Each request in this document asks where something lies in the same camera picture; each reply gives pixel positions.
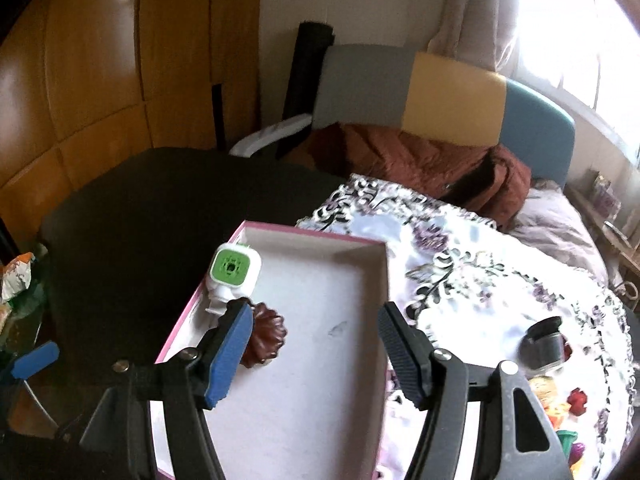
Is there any window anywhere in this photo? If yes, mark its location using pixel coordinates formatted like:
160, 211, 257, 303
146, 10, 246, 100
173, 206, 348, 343
517, 0, 640, 163

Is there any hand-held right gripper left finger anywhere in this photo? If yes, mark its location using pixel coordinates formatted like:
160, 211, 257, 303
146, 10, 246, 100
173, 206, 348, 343
77, 299, 256, 480

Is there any wooden side shelf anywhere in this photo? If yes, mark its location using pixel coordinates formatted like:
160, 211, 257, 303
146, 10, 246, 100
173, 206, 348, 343
565, 175, 640, 313

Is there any wooden wardrobe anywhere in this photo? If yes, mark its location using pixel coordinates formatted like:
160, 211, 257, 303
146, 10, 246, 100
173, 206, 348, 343
0, 0, 263, 231

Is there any grey yellow blue panel headboard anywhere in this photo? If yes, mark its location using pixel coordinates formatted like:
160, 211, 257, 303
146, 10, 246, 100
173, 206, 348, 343
312, 44, 576, 193

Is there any yellow toy figure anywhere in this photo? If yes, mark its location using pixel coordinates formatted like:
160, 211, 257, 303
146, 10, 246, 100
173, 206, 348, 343
527, 376, 562, 411

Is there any beige curtain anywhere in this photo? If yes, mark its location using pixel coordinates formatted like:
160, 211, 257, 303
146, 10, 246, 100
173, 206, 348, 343
427, 0, 523, 73

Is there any embroidered floral tablecloth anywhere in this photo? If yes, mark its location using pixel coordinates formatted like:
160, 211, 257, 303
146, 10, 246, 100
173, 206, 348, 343
295, 174, 633, 480

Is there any pink cardboard box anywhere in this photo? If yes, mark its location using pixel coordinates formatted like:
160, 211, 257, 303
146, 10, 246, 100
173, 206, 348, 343
150, 219, 392, 480

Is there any crumpled snack packet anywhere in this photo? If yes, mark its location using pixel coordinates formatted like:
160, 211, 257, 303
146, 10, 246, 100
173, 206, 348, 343
0, 252, 37, 305

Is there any purple packet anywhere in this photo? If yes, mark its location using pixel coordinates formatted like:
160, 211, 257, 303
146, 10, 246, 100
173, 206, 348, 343
590, 170, 623, 217

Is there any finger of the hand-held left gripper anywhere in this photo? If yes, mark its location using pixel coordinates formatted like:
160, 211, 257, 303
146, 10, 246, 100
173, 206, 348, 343
0, 341, 61, 411

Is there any black rolled mat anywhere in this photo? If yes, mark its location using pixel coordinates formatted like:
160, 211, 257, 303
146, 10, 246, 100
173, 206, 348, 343
276, 21, 337, 160

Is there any red puzzle piece block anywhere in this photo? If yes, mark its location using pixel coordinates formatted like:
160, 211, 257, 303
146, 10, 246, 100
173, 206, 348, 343
566, 387, 589, 417

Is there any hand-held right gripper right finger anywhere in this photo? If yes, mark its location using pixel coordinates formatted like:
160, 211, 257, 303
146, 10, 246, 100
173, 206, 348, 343
377, 301, 574, 480

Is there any brown quilted jacket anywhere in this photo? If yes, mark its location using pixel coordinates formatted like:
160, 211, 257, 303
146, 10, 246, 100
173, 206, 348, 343
300, 122, 533, 231

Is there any white chair armrest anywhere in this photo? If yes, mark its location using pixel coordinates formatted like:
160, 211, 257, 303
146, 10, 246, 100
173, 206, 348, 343
229, 114, 313, 158

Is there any white and green plastic device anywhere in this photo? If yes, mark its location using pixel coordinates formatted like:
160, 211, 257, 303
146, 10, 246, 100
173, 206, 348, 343
204, 241, 263, 317

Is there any pale purple duvet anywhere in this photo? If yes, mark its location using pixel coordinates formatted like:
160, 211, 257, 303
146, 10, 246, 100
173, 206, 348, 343
510, 177, 610, 286

